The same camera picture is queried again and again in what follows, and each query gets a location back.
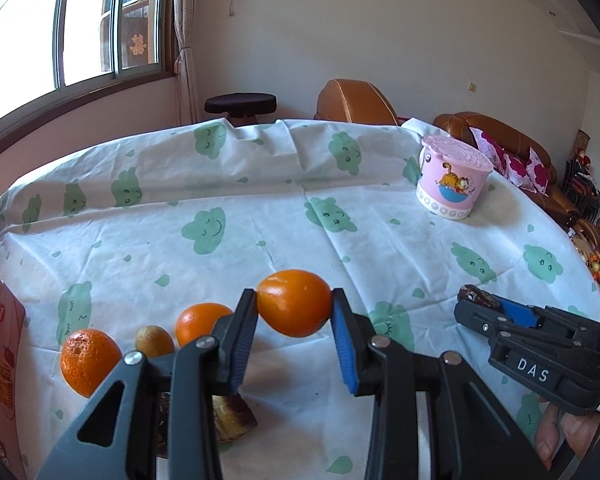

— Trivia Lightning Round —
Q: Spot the small yellowish round fruit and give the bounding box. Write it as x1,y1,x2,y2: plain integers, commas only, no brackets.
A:
135,325,176,358

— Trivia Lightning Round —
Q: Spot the orange leather chair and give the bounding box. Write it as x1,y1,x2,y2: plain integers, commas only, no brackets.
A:
314,79,401,127

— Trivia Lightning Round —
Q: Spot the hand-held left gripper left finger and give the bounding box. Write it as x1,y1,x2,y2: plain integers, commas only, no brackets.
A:
37,288,259,480

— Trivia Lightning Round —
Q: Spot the person's right hand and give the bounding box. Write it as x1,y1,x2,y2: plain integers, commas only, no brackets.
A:
532,400,600,472

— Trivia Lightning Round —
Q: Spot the wooden framed window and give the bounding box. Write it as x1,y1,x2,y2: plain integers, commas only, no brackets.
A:
0,0,176,148

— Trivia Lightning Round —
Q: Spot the round cookie snack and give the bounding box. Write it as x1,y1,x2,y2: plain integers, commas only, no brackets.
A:
459,285,501,311

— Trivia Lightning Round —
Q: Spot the pink cartoon cup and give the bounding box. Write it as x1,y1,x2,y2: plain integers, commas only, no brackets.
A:
415,134,494,221

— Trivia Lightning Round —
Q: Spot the pale curtain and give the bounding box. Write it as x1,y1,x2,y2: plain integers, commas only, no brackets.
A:
172,0,198,126

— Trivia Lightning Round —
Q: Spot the pink floral cushion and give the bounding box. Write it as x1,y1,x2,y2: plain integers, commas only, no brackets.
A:
470,127,511,176
502,147,551,193

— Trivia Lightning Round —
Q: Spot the smooth orange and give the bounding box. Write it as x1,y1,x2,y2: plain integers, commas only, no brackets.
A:
175,302,234,348
256,269,333,338

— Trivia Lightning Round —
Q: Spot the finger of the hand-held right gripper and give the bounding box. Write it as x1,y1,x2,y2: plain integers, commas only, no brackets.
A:
453,300,506,341
495,296,546,328

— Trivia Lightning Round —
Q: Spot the dark cluttered shelf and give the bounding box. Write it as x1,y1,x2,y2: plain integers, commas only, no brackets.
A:
562,130,600,281

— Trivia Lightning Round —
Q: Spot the white green-cloud tablecloth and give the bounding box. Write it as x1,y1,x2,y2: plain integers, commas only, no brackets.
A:
0,119,600,480

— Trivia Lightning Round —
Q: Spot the brown leather sofa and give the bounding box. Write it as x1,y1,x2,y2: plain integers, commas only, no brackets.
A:
432,111,600,241

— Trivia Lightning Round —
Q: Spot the dark round stool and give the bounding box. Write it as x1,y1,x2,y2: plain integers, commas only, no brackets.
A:
204,93,278,123

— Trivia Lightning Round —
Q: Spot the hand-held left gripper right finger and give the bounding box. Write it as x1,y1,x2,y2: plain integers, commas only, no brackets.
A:
330,287,553,480

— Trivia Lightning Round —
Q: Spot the rough-skinned orange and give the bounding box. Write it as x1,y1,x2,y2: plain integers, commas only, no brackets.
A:
60,329,123,399

